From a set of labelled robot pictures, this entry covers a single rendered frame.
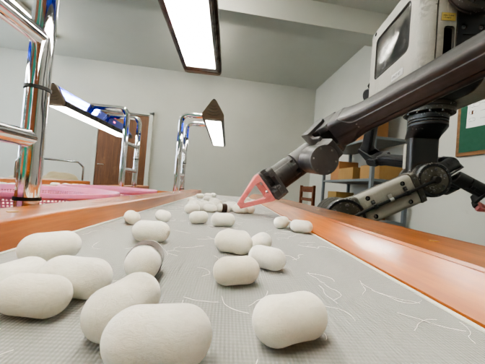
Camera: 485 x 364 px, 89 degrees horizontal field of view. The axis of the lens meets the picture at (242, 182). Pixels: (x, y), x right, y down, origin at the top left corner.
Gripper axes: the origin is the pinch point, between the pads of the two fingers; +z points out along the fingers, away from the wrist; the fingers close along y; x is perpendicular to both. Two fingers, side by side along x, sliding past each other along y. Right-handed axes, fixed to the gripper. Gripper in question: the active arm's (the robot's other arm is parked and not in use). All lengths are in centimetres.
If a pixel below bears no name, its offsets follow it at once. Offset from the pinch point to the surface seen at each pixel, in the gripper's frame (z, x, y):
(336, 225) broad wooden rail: -8.8, 8.2, 20.5
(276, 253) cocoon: 0.5, 1.1, 35.4
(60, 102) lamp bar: 30, -62, -35
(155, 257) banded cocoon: 6.7, -4.3, 38.5
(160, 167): 82, -108, -437
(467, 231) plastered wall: -135, 136, -128
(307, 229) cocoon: -5.6, 7.1, 17.7
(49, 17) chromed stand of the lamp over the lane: 6.0, -33.3, 23.9
